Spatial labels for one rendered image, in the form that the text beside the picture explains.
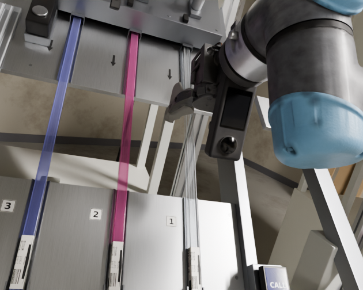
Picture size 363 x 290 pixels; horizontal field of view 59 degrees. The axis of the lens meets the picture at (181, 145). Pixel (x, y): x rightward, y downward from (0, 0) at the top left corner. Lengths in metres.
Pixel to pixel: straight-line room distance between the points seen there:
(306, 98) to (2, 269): 0.38
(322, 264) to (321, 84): 0.45
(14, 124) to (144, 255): 3.00
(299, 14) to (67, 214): 0.36
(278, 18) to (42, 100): 3.17
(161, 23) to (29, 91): 2.75
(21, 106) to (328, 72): 3.20
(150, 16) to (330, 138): 0.48
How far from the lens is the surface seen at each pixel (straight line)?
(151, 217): 0.48
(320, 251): 0.67
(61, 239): 0.46
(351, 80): 0.29
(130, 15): 0.66
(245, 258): 0.52
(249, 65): 0.38
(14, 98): 3.34
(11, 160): 1.20
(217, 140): 0.42
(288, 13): 0.31
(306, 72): 0.28
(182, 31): 0.68
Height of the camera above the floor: 1.04
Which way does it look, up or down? 13 degrees down
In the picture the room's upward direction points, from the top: 14 degrees clockwise
